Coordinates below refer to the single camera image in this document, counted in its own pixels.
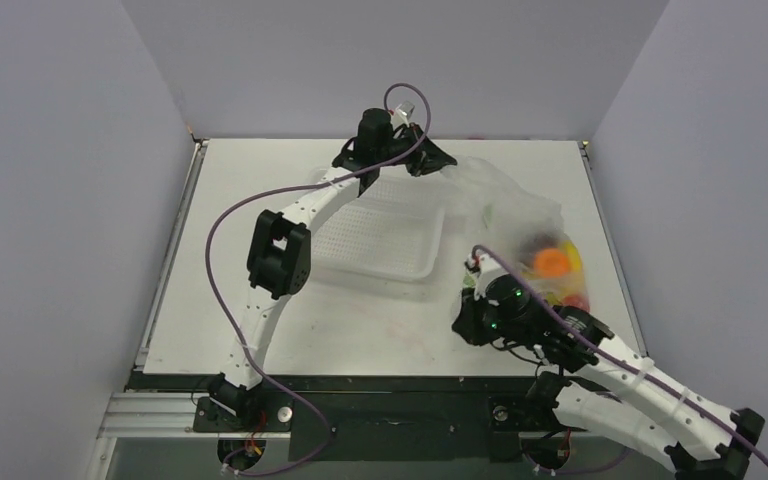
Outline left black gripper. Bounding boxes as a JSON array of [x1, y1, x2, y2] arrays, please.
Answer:
[[377, 124, 458, 179]]

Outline orange fake fruit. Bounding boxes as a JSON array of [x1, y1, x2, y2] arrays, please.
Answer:
[[533, 248, 572, 278]]

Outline clear plastic bag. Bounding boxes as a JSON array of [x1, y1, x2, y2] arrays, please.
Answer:
[[441, 157, 590, 306]]

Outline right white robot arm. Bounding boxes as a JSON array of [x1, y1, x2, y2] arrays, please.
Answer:
[[452, 275, 765, 479]]

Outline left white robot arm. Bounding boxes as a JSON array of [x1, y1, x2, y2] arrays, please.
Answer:
[[204, 108, 457, 430]]

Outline dark red fake grapes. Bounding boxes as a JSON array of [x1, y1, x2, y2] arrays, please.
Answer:
[[518, 232, 557, 257]]

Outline red fake fruit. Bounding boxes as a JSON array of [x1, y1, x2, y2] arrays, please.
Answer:
[[562, 294, 590, 312]]

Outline yellow fake fruit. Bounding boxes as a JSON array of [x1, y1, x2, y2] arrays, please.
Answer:
[[561, 241, 584, 272]]

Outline white perforated plastic tray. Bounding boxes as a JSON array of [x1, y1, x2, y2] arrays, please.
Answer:
[[312, 174, 447, 282]]

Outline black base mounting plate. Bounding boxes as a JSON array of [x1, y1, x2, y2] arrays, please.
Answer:
[[193, 375, 565, 468]]

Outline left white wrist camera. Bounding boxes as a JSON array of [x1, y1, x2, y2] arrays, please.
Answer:
[[389, 101, 415, 125]]

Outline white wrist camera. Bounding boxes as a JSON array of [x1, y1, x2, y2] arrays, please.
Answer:
[[462, 253, 508, 298], [389, 101, 415, 125]]

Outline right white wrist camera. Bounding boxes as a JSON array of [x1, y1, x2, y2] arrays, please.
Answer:
[[462, 253, 508, 298]]

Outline aluminium frame rail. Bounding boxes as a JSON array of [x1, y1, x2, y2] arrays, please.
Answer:
[[85, 392, 226, 480]]

